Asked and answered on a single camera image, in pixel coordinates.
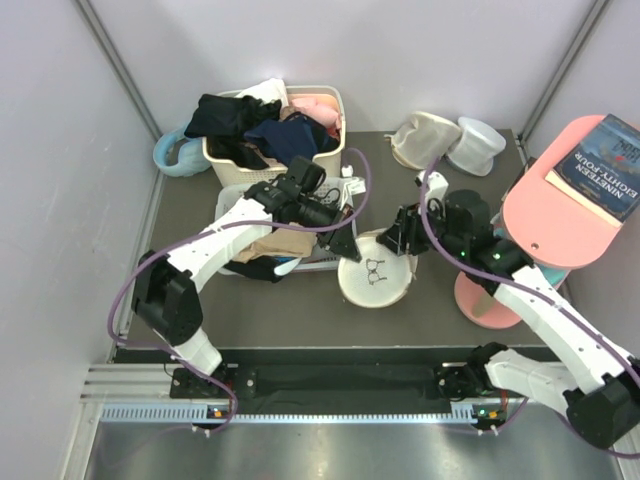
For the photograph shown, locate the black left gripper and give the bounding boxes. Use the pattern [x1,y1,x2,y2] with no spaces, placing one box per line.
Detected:
[295,195,360,262]

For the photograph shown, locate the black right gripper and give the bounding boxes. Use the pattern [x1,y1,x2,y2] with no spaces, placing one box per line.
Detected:
[377,198,467,258]

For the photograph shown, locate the white mesh laundry bag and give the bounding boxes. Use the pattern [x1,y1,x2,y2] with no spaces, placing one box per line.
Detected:
[446,116,506,177]
[337,229,418,309]

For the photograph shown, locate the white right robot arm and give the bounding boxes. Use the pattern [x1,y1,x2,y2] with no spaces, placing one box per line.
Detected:
[376,170,639,449]

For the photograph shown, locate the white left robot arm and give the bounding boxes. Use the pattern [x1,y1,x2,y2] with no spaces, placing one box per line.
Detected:
[131,157,361,397]

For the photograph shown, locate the beige mesh laundry bag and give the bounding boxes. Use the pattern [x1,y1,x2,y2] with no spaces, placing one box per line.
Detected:
[385,111,461,170]

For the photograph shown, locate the cream laundry basket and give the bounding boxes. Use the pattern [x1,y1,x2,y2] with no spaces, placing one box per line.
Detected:
[201,85,346,187]

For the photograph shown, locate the white perforated basket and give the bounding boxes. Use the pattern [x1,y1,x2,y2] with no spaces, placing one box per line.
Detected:
[214,177,354,274]

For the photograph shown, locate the beige folded garment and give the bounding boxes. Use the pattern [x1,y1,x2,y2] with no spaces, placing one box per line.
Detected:
[233,230,316,263]

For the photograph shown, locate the navy blue garment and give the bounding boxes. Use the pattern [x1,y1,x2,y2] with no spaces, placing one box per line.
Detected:
[244,112,340,166]

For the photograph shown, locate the pink garment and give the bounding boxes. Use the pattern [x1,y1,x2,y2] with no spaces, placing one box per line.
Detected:
[291,97,342,139]

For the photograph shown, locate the pink two-tier side table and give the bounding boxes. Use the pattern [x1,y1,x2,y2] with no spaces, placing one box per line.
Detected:
[452,114,632,330]

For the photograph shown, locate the white garment in basket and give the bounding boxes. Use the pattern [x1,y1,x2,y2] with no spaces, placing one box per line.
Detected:
[235,78,289,107]

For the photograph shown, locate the black garment in basket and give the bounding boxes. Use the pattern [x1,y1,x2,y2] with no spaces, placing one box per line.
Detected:
[184,94,282,171]

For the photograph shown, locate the teal headphones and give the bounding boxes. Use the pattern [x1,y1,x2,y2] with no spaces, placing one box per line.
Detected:
[491,212,570,289]

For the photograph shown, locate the blue paperback book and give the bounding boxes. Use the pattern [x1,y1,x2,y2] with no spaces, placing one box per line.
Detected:
[545,114,639,228]

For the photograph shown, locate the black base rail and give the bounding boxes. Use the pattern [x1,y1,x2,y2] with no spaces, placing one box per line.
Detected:
[114,346,566,416]

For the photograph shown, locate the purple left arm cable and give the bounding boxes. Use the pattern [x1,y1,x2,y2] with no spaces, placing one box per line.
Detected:
[107,146,372,436]

